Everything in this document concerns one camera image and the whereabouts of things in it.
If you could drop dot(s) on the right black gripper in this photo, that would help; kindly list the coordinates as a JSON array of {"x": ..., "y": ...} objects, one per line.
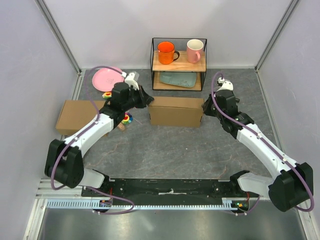
[{"x": 205, "y": 106}]

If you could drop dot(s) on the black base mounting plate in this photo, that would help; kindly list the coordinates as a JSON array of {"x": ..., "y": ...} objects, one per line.
[{"x": 143, "y": 191}]

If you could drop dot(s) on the pink plate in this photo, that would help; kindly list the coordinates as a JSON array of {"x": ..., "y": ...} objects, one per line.
[{"x": 105, "y": 79}]

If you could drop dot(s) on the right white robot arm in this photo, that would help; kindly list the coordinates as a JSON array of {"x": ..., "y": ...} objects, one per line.
[{"x": 291, "y": 184}]

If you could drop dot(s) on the brown cardboard box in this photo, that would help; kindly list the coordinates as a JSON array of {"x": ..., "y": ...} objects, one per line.
[
  {"x": 75, "y": 114},
  {"x": 176, "y": 111}
]

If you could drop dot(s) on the black wire wooden shelf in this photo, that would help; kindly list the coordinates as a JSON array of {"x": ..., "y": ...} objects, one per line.
[{"x": 181, "y": 65}]

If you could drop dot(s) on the rainbow flower toy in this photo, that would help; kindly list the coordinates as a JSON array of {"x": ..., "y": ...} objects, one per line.
[{"x": 127, "y": 119}]

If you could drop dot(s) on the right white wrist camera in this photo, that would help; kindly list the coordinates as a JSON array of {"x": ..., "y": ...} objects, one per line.
[{"x": 224, "y": 84}]

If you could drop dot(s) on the orange mug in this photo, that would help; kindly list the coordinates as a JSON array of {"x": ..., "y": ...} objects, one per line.
[{"x": 167, "y": 53}]

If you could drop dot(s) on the light green tray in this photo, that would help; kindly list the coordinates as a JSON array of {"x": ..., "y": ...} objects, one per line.
[{"x": 180, "y": 79}]

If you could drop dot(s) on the closed brown cardboard box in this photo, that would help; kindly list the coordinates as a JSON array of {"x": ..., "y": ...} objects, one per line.
[{"x": 75, "y": 114}]

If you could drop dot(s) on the pink mug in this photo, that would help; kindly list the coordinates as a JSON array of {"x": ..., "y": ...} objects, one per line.
[{"x": 194, "y": 49}]

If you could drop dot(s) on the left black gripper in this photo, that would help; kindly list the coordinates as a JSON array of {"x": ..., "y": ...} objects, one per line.
[{"x": 145, "y": 99}]

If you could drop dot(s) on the grey slotted cable duct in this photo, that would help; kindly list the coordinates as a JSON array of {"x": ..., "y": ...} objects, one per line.
[{"x": 99, "y": 204}]

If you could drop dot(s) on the foundation bottle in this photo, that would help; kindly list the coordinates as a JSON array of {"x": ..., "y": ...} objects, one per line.
[{"x": 121, "y": 127}]

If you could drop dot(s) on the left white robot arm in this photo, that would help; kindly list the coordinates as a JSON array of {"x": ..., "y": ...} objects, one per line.
[{"x": 64, "y": 162}]

